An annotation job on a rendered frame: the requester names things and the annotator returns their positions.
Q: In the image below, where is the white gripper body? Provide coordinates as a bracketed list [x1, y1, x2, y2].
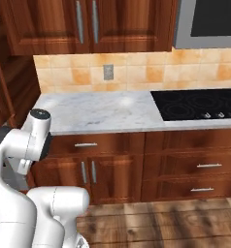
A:
[16, 158, 34, 176]

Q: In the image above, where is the wooden base cabinet door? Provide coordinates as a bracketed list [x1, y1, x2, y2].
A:
[87, 154, 145, 205]
[30, 156, 90, 205]

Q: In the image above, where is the tall wooden cabinet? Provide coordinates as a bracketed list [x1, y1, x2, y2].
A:
[0, 0, 42, 131]

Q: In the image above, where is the wide wooden drawer front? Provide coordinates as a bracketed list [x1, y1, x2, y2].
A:
[49, 132, 147, 157]

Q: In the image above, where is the plain wooden drawer front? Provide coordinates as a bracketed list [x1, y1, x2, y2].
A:
[144, 128, 231, 152]

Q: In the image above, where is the black glass hob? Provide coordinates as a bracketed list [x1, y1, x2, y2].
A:
[149, 87, 231, 123]

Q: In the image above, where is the silver microwave oven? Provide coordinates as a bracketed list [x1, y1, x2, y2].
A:
[173, 0, 231, 50]

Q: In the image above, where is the short silver cabinet handle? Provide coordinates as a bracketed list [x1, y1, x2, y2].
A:
[80, 161, 88, 185]
[90, 160, 98, 185]

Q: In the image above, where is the silver drawer handle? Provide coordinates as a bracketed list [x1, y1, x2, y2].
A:
[196, 163, 223, 169]
[74, 141, 99, 148]
[189, 187, 215, 193]

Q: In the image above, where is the grey wall socket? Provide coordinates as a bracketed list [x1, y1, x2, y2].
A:
[103, 64, 116, 81]

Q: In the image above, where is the wooden wall cabinet door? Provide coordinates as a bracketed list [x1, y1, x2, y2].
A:
[0, 0, 91, 56]
[87, 0, 179, 54]

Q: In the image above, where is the long silver cabinet handle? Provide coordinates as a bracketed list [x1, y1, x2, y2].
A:
[90, 0, 100, 46]
[75, 0, 85, 46]

